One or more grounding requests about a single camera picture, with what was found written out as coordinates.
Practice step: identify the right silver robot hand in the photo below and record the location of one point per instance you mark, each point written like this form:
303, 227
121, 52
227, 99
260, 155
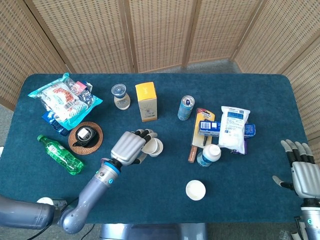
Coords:
306, 180

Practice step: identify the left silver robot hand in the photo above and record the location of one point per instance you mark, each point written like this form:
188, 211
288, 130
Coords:
128, 147

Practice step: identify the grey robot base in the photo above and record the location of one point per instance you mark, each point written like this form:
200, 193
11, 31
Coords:
152, 232

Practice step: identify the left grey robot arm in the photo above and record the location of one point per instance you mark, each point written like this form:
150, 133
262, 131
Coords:
92, 192

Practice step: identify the round woven rattan coaster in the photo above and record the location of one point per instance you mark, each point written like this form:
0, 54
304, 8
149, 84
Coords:
96, 148

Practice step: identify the yellow and white carton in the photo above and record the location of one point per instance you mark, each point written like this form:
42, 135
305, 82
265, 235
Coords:
148, 105

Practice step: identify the white cube charger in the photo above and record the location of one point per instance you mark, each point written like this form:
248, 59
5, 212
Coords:
82, 134

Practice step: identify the glass jar with clear lid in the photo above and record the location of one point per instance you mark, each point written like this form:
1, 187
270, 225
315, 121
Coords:
121, 98

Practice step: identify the green plastic bottle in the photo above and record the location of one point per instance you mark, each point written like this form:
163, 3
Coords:
62, 156

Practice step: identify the purple packet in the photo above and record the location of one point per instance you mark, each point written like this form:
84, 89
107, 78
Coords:
246, 147

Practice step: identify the blue drink can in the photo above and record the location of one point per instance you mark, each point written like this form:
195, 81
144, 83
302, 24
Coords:
185, 108

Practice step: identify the dark packet with pink label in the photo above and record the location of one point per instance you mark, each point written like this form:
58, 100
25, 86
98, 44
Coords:
84, 93

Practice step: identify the white pill bottle blue label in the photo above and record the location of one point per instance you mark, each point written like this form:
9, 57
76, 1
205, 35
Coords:
210, 155

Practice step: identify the blue snack packet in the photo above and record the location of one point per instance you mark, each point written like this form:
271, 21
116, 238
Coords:
51, 120

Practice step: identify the teal-edged snack bag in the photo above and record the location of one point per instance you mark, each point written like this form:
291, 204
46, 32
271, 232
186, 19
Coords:
60, 100

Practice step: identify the blue box with barcode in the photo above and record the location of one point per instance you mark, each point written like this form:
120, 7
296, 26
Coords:
210, 126

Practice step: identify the yellow carded knife package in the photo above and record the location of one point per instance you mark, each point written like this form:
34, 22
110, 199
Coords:
208, 116

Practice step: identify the white bag with blue label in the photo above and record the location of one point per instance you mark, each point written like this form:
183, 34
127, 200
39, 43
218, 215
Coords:
232, 130

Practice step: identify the white-lidded printed can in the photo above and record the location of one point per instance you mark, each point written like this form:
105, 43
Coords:
46, 200

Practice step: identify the woven bamboo folding screen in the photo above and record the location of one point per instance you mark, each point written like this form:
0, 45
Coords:
160, 32

